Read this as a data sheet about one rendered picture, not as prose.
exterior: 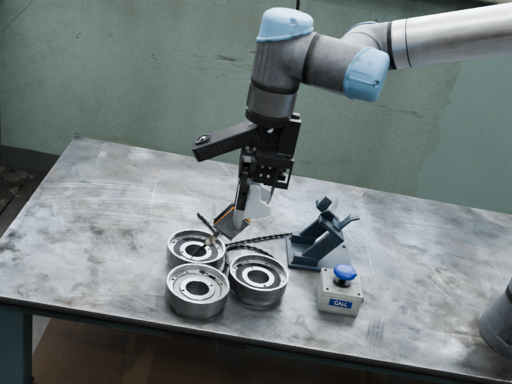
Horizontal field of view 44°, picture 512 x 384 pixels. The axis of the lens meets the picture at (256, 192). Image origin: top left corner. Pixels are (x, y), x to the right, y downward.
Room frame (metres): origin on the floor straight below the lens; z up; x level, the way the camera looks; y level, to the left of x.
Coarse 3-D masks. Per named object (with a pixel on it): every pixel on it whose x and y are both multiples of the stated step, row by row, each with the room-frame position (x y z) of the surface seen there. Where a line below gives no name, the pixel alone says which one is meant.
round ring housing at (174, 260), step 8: (176, 232) 0.98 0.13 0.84; (184, 232) 0.99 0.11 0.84; (192, 232) 1.00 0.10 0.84; (200, 232) 1.00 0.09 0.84; (208, 232) 1.00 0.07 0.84; (168, 240) 0.95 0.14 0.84; (176, 240) 0.97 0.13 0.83; (216, 240) 0.99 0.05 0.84; (168, 248) 0.92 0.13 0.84; (184, 248) 0.95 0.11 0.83; (192, 248) 0.97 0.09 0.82; (208, 248) 0.96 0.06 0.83; (224, 248) 0.96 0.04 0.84; (168, 256) 0.92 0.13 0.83; (176, 256) 0.91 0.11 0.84; (184, 256) 0.93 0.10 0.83; (200, 256) 0.97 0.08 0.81; (208, 256) 0.94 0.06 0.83; (176, 264) 0.90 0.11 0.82; (208, 264) 0.91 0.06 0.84; (216, 264) 0.92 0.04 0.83
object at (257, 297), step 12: (276, 264) 0.95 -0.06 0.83; (228, 276) 0.90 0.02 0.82; (252, 276) 0.93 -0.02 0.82; (264, 276) 0.93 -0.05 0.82; (288, 276) 0.91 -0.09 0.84; (240, 288) 0.87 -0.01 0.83; (252, 288) 0.86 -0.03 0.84; (276, 288) 0.87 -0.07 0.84; (240, 300) 0.87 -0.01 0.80; (252, 300) 0.86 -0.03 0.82; (264, 300) 0.86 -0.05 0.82; (276, 300) 0.89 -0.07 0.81
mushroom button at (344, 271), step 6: (342, 264) 0.93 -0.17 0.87; (336, 270) 0.92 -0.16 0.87; (342, 270) 0.91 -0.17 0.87; (348, 270) 0.92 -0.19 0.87; (354, 270) 0.92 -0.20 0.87; (336, 276) 0.91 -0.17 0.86; (342, 276) 0.91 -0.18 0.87; (348, 276) 0.91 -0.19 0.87; (354, 276) 0.91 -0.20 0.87; (342, 282) 0.92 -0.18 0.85
